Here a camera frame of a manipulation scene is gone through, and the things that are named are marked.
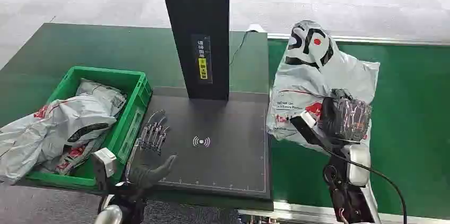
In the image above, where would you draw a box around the grey parcel with QR label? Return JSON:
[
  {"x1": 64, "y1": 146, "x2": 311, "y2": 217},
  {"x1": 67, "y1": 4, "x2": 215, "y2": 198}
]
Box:
[{"x1": 75, "y1": 77, "x2": 127, "y2": 118}]

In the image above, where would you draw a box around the green conveyor belt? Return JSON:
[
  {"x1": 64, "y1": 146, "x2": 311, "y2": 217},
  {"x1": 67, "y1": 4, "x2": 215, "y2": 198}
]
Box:
[{"x1": 267, "y1": 39, "x2": 450, "y2": 221}]

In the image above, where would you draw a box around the metal conveyor side rail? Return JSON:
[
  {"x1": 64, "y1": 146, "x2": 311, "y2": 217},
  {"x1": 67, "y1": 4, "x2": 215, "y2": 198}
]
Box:
[
  {"x1": 238, "y1": 200, "x2": 450, "y2": 224},
  {"x1": 266, "y1": 32, "x2": 450, "y2": 47}
]

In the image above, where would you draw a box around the thin black table cable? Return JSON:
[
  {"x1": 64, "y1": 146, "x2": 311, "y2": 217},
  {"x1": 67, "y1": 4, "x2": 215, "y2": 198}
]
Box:
[{"x1": 229, "y1": 30, "x2": 249, "y2": 67}]

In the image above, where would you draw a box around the green plastic crate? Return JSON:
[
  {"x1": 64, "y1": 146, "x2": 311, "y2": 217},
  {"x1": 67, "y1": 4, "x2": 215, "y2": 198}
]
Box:
[{"x1": 25, "y1": 66, "x2": 153, "y2": 191}]

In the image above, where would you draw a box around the crumpled grey parcel bag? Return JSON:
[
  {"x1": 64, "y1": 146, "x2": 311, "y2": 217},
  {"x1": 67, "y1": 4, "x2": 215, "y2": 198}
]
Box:
[{"x1": 0, "y1": 95, "x2": 117, "y2": 185}]

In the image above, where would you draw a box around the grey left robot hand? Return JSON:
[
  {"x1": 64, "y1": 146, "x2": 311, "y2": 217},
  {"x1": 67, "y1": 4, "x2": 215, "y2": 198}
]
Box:
[{"x1": 126, "y1": 109, "x2": 178, "y2": 191}]

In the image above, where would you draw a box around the black scanner column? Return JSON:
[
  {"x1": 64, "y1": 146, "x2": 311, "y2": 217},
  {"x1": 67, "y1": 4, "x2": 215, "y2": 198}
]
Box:
[{"x1": 157, "y1": 0, "x2": 231, "y2": 101}]

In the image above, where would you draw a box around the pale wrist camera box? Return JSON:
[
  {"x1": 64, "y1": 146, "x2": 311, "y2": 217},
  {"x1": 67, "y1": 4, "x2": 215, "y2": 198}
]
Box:
[
  {"x1": 289, "y1": 110, "x2": 334, "y2": 150},
  {"x1": 91, "y1": 147, "x2": 118, "y2": 192}
]

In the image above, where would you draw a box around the yellow and black column label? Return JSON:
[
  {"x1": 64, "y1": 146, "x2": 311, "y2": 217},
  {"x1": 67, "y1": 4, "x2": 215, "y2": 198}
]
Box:
[{"x1": 191, "y1": 33, "x2": 213, "y2": 84}]

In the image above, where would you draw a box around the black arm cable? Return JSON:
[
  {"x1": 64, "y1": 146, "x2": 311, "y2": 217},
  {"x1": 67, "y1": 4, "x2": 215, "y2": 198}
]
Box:
[{"x1": 322, "y1": 145, "x2": 409, "y2": 224}]

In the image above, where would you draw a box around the black scanner base plate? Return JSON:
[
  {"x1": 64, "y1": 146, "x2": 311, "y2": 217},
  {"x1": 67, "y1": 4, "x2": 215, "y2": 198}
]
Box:
[{"x1": 135, "y1": 87, "x2": 274, "y2": 203}]

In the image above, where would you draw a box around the large grey plastic parcel bag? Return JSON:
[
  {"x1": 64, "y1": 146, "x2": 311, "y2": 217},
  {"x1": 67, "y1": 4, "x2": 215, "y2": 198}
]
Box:
[{"x1": 265, "y1": 20, "x2": 380, "y2": 153}]

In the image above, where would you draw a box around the flat parcel with red print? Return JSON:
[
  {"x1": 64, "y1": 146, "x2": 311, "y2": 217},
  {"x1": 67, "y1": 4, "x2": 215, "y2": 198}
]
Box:
[{"x1": 51, "y1": 133, "x2": 108, "y2": 176}]

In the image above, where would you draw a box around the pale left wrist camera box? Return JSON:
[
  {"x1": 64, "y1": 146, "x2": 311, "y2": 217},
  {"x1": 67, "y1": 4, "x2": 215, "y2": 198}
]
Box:
[{"x1": 91, "y1": 147, "x2": 118, "y2": 192}]

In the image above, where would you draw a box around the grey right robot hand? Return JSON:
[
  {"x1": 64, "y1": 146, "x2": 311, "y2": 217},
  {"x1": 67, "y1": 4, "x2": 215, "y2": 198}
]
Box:
[{"x1": 318, "y1": 88, "x2": 373, "y2": 143}]

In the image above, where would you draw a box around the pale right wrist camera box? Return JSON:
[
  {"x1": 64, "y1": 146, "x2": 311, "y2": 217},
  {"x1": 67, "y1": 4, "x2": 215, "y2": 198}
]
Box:
[{"x1": 289, "y1": 110, "x2": 334, "y2": 150}]

